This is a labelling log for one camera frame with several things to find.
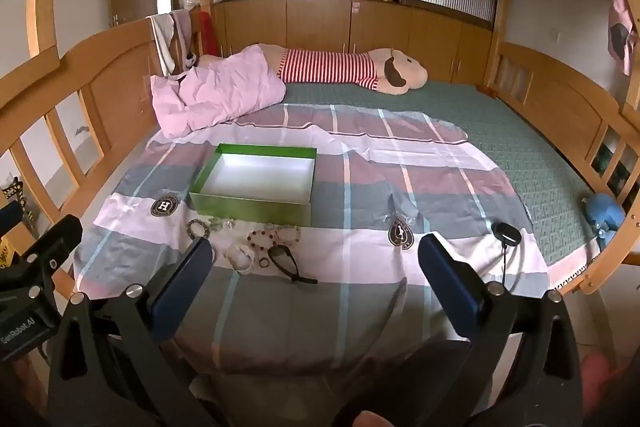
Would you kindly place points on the small panda plush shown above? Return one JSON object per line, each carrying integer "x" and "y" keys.
{"x": 190, "y": 61}

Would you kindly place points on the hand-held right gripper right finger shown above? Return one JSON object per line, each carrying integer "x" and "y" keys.
{"x": 450, "y": 292}

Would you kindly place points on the yellow black wall sticker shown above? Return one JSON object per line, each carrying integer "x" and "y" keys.
{"x": 12, "y": 194}

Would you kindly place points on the red hanging garment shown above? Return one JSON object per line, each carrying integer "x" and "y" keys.
{"x": 206, "y": 34}

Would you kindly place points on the pink hanging garment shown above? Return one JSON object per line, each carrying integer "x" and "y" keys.
{"x": 620, "y": 27}

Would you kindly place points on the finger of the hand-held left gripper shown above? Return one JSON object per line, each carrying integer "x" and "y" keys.
{"x": 10, "y": 217}
{"x": 55, "y": 237}

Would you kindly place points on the plaid bed sheet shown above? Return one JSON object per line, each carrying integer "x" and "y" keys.
{"x": 350, "y": 307}

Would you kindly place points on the silver bangle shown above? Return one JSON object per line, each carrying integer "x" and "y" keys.
{"x": 245, "y": 270}

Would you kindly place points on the grey white hanging garment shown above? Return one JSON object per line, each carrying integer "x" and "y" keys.
{"x": 167, "y": 37}

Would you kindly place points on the pink pillow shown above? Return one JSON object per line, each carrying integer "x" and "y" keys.
{"x": 215, "y": 92}

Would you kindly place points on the wooden wall cabinets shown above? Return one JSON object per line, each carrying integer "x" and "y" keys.
{"x": 320, "y": 22}

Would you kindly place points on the striped long plush toy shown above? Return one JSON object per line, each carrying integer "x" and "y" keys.
{"x": 330, "y": 67}

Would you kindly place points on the black wristwatch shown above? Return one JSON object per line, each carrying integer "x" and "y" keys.
{"x": 287, "y": 264}

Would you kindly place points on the green cardboard box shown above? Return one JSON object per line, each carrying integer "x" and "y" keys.
{"x": 252, "y": 182}

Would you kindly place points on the blue plush toy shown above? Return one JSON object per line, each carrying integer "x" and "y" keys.
{"x": 605, "y": 212}

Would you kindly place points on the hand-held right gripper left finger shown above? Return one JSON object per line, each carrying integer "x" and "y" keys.
{"x": 182, "y": 289}

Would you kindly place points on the wooden bunk bed frame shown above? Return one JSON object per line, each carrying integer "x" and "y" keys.
{"x": 550, "y": 102}

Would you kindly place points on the green mattress pad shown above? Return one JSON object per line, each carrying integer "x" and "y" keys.
{"x": 525, "y": 157}

